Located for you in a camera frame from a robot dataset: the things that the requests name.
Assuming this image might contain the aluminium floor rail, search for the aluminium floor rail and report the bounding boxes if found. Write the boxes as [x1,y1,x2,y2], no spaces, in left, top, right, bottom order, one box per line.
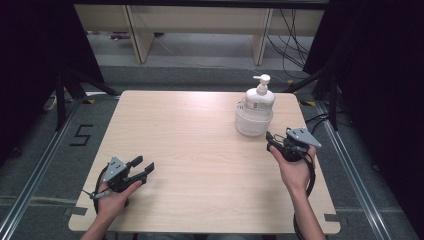
[314,101,395,240]
[0,99,85,240]

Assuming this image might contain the dark curtain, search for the dark curtain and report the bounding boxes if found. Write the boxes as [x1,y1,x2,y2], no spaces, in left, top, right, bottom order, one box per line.
[303,0,424,238]
[0,0,105,168]

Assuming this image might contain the grey cable plug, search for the grey cable plug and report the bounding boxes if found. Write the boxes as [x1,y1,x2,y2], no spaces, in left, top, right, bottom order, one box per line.
[81,189,112,201]

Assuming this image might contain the light wooden desk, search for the light wooden desk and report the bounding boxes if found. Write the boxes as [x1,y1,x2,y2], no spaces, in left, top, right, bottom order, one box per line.
[73,3,326,66]

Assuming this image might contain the person's right hand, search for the person's right hand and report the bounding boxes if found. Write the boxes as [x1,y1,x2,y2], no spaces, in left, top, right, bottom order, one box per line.
[269,145,318,195]

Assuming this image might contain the white pump bottle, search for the white pump bottle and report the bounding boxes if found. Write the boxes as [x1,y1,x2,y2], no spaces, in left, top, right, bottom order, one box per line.
[244,73,276,123]

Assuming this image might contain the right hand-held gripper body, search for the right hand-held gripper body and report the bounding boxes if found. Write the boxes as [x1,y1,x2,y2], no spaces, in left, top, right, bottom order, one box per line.
[277,127,323,164]

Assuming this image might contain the black floor cables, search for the black floor cables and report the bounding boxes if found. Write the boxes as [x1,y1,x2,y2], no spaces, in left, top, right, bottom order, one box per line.
[304,112,332,135]

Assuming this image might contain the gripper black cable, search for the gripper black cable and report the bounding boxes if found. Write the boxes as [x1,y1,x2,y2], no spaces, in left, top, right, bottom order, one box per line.
[292,151,317,240]
[93,163,112,215]

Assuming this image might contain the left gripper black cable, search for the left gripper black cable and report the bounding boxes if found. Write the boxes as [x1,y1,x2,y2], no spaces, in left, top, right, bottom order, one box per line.
[93,163,112,215]

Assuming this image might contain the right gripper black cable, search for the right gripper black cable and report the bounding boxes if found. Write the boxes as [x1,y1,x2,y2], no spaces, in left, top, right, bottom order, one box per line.
[292,151,317,240]

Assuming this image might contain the person's left hand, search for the person's left hand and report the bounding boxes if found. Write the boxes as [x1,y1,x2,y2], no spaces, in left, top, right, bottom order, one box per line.
[96,180,143,220]

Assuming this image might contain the white floor cable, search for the white floor cable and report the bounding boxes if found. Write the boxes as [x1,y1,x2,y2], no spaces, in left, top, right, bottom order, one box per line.
[42,94,58,112]

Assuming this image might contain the black hanging cables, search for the black hanging cables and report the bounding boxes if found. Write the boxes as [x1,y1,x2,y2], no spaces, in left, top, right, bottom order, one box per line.
[265,8,312,80]

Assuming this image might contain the white slotted plastic basket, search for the white slotted plastic basket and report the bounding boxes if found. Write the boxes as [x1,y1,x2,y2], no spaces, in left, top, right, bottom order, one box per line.
[234,99,274,138]

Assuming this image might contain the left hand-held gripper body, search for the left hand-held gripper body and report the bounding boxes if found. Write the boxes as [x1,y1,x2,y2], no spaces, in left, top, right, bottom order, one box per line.
[102,155,148,194]

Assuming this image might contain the black metal stand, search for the black metal stand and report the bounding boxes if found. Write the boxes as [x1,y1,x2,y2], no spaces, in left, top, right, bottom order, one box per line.
[54,67,120,132]
[283,65,340,132]

